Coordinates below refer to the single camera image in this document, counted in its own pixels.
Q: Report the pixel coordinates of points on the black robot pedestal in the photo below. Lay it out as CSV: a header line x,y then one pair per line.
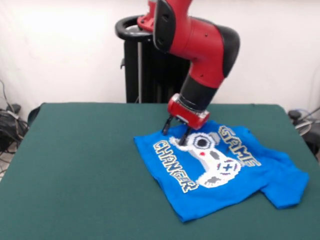
x,y
140,75

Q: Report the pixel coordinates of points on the blue printed T-shirt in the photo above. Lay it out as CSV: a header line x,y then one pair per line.
x,y
200,200

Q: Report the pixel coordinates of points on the dark green table cloth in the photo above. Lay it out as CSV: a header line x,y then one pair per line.
x,y
75,187

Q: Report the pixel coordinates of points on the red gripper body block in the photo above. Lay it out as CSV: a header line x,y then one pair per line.
x,y
185,115

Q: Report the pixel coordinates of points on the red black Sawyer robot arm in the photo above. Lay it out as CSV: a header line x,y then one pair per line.
x,y
200,50

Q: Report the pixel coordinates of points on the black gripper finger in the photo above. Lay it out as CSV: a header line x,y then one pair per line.
x,y
185,137
167,126

